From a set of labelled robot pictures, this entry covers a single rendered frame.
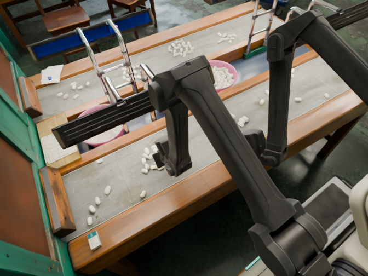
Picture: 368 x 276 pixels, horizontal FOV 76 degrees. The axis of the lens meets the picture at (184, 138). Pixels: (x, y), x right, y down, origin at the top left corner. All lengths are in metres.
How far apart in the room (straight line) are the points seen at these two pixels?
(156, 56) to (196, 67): 1.26
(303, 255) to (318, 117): 0.99
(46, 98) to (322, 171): 2.02
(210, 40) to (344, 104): 0.94
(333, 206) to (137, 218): 0.67
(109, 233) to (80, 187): 0.27
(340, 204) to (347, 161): 1.52
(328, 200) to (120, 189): 0.78
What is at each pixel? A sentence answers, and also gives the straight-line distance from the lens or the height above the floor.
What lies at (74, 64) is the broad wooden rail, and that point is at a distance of 1.75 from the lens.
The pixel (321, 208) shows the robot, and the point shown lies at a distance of 0.78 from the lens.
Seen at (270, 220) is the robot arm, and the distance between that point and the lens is 0.44.
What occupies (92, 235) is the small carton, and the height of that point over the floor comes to 0.79.
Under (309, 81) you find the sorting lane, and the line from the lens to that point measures 1.60.
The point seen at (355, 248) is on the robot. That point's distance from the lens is 0.57.
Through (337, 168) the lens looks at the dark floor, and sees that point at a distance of 2.23.
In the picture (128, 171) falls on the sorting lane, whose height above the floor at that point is 0.74.
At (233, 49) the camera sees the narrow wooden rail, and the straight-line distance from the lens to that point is 1.70.
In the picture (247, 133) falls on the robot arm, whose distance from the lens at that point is 0.87.
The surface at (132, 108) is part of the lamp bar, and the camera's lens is 0.87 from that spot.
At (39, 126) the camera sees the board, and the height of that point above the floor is 0.78.
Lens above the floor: 1.70
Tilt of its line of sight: 54 degrees down
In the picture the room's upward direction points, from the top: 4 degrees counter-clockwise
